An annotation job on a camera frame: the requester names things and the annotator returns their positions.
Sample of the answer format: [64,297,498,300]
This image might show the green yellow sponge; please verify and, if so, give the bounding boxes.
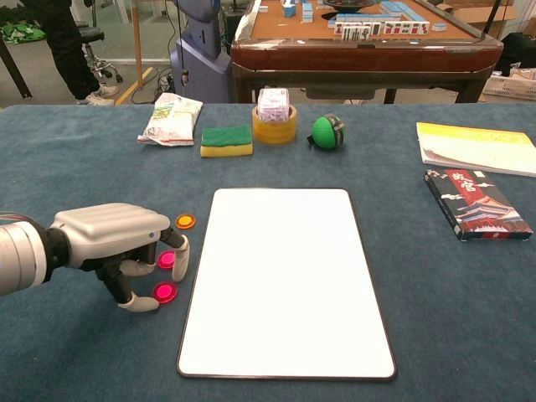
[199,124,255,158]

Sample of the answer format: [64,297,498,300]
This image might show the standing white mahjong tiles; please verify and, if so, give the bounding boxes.
[341,24,373,42]

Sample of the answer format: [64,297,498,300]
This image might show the green black ball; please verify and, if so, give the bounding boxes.
[307,112,348,151]

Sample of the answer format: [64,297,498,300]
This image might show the black cable bundle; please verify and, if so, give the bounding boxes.
[131,66,177,105]

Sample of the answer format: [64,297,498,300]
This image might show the long mahjong tile row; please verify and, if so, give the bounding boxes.
[333,20,430,36]

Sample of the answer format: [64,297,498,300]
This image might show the black bowl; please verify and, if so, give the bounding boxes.
[322,0,378,12]

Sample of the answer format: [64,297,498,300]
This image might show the black slanted pole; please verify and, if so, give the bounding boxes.
[0,39,33,100]

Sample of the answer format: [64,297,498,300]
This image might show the blue felt table cloth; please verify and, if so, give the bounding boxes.
[0,101,536,402]

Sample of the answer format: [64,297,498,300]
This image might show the brown mahjong table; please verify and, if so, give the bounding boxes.
[229,0,505,105]

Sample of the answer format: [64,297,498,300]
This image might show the yellow white notebook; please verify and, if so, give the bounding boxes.
[415,121,536,178]

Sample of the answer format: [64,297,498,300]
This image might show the person in black clothes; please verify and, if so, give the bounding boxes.
[20,0,121,106]

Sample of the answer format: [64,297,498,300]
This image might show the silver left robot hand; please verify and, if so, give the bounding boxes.
[49,202,192,314]

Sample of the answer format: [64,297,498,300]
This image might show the green cloth pile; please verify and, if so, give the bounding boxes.
[0,23,47,43]

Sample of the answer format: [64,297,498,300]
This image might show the wooden post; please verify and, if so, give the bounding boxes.
[131,0,145,87]

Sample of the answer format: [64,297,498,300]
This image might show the tan tape roll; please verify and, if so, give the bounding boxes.
[251,104,299,146]

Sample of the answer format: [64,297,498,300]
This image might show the white plastic basket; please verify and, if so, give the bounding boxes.
[481,74,536,102]

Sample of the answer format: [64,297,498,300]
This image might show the white snack bag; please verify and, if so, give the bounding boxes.
[137,92,204,147]

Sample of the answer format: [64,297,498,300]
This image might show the blue grey machine base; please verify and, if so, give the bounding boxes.
[169,0,234,104]

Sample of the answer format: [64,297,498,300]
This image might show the black stool chrome base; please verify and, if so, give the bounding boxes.
[77,20,125,85]

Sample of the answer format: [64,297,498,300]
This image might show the hanging black cable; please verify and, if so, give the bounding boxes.
[175,0,190,88]

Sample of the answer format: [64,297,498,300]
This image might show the magenta token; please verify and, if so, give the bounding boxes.
[156,250,177,271]
[151,281,178,305]

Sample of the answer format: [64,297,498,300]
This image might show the black tripod stand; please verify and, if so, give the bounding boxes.
[487,0,503,42]

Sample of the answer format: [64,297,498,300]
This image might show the white purple tissue pack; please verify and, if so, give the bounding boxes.
[256,87,291,123]

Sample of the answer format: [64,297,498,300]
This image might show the white rectangular board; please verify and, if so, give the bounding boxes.
[176,187,398,382]

